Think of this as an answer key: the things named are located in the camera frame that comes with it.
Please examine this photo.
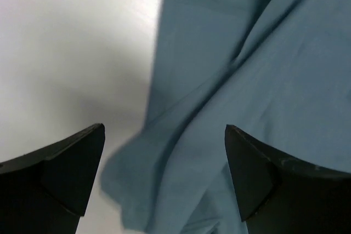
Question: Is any grey-blue t shirt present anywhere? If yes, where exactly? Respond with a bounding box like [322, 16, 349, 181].
[101, 0, 350, 233]

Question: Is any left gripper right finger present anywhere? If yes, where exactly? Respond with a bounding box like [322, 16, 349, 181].
[225, 125, 350, 234]

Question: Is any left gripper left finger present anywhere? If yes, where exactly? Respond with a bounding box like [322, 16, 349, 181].
[1, 123, 105, 234]

